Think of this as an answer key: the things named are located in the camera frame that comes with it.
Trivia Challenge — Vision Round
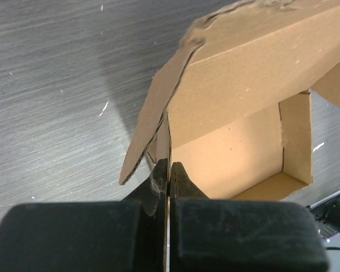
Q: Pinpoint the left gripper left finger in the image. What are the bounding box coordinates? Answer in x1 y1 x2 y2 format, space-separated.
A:
0 159 168 271

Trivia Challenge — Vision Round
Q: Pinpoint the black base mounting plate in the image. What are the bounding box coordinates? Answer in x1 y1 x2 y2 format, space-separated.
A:
306 190 340 242

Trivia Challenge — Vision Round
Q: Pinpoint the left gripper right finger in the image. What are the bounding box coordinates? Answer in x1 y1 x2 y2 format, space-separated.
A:
168 162 329 271

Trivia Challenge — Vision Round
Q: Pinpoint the cardboard box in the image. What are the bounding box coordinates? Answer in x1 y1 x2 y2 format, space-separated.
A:
119 1 340 201

